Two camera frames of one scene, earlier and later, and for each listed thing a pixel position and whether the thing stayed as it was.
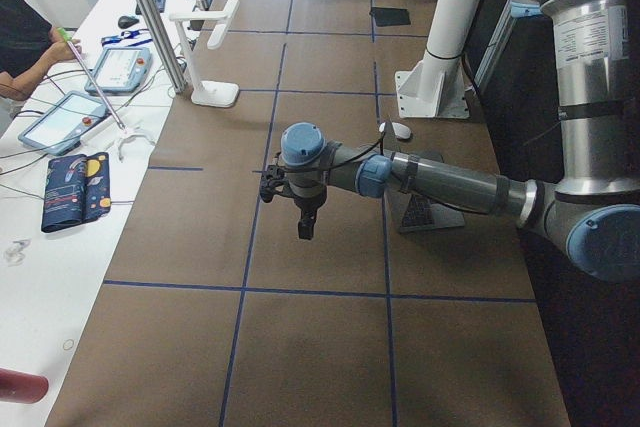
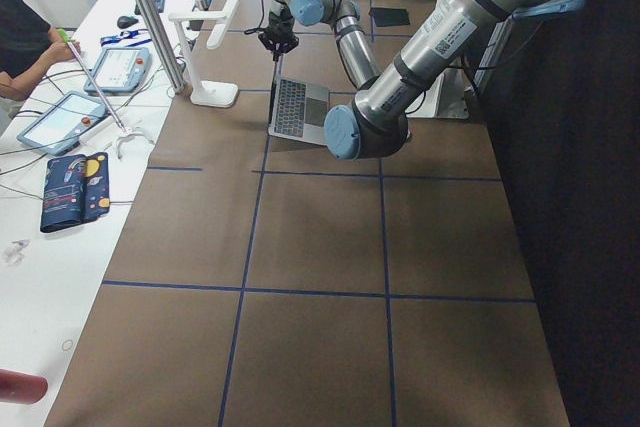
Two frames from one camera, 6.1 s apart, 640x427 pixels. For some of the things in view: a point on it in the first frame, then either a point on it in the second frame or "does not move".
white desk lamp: [208, 93] does not move
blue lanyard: [127, 38] does not move
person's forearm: [20, 87] does not move
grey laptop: [409, 213] to [297, 111]
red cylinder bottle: [18, 387] does not move
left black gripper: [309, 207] to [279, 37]
